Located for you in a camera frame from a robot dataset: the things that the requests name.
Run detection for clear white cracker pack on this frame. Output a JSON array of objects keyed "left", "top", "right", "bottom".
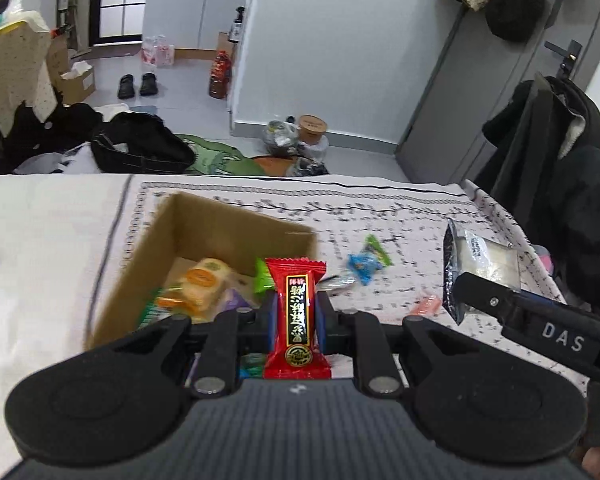
[{"left": 442, "top": 219, "right": 521, "bottom": 325}]

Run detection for red candy bar packet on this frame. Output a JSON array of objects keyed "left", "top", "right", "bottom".
[{"left": 263, "top": 257, "right": 332, "bottom": 380}]

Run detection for orange snack packet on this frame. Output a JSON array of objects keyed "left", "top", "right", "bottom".
[{"left": 408, "top": 295, "right": 442, "bottom": 316}]

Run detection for green snack packet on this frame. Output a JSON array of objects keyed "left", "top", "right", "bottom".
[{"left": 252, "top": 258, "right": 275, "bottom": 296}]

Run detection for orange breadstick packet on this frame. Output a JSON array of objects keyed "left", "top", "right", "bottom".
[{"left": 154, "top": 258, "right": 234, "bottom": 323}]

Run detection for blue candy packet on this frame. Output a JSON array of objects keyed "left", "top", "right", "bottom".
[{"left": 348, "top": 252, "right": 384, "bottom": 286}]

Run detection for green purple candy packet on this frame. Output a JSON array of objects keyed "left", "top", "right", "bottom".
[{"left": 363, "top": 234, "right": 392, "bottom": 268}]

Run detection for hanging dark coat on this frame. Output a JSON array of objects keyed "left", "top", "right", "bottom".
[{"left": 475, "top": 75, "right": 600, "bottom": 313}]

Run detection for wooden lid jar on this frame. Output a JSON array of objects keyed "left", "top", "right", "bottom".
[{"left": 298, "top": 114, "right": 327, "bottom": 145}]

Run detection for black clothes pile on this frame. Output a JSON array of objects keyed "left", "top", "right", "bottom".
[{"left": 3, "top": 103, "right": 196, "bottom": 174}]

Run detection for right black slipper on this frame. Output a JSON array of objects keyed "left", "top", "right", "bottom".
[{"left": 140, "top": 73, "right": 159, "bottom": 96}]

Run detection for black slipper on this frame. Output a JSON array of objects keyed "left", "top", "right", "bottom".
[
  {"left": 117, "top": 74, "right": 135, "bottom": 100},
  {"left": 140, "top": 73, "right": 159, "bottom": 96}
]

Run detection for left black slipper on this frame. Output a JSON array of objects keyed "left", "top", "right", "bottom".
[{"left": 117, "top": 74, "right": 135, "bottom": 100}]

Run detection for pink white plastic bag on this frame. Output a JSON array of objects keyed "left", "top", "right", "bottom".
[{"left": 140, "top": 35, "right": 175, "bottom": 68}]

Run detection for open cardboard floor box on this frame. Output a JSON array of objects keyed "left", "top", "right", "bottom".
[{"left": 58, "top": 61, "right": 95, "bottom": 105}]

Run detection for white kitchen cabinet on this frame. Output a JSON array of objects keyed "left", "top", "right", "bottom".
[{"left": 142, "top": 0, "right": 247, "bottom": 51}]

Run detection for table with dotted cloth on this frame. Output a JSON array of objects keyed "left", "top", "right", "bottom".
[{"left": 0, "top": 11, "right": 57, "bottom": 138}]

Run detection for dark framed glass door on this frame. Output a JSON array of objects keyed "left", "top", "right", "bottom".
[{"left": 88, "top": 0, "right": 146, "bottom": 46}]

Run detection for grey door with handle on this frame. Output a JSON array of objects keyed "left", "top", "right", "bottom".
[{"left": 396, "top": 0, "right": 600, "bottom": 184}]

